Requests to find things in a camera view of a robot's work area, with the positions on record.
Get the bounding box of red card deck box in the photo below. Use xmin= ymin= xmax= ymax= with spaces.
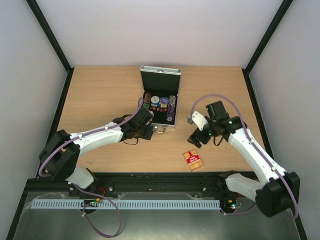
xmin=182 ymin=149 xmax=204 ymax=172

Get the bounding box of white dealer button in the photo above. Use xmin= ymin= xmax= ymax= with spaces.
xmin=150 ymin=95 xmax=160 ymax=105

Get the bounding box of purple round button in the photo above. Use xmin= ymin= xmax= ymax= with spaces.
xmin=160 ymin=97 xmax=169 ymax=105

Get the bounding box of aluminium poker case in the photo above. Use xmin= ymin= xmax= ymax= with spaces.
xmin=140 ymin=65 xmax=182 ymax=134

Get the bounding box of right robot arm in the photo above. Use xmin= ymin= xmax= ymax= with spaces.
xmin=188 ymin=101 xmax=300 ymax=218

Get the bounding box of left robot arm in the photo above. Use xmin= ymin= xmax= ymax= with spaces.
xmin=38 ymin=108 xmax=153 ymax=189

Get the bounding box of green poker chip stack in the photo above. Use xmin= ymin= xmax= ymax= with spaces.
xmin=142 ymin=103 xmax=150 ymax=111

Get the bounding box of blue gold card deck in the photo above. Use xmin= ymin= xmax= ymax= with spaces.
xmin=150 ymin=102 xmax=168 ymax=109

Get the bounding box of purple poker chip stack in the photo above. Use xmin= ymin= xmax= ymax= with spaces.
xmin=166 ymin=95 xmax=176 ymax=123

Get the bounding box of brown poker chip stack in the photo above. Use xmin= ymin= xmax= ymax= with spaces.
xmin=143 ymin=92 xmax=152 ymax=104

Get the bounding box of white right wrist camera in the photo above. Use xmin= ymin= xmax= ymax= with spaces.
xmin=187 ymin=111 xmax=208 ymax=131

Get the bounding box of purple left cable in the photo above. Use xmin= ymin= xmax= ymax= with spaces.
xmin=37 ymin=96 xmax=153 ymax=238

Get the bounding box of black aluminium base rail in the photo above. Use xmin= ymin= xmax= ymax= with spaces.
xmin=26 ymin=171 xmax=261 ymax=201

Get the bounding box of light blue cable duct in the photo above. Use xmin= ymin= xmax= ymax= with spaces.
xmin=30 ymin=199 xmax=221 ymax=210

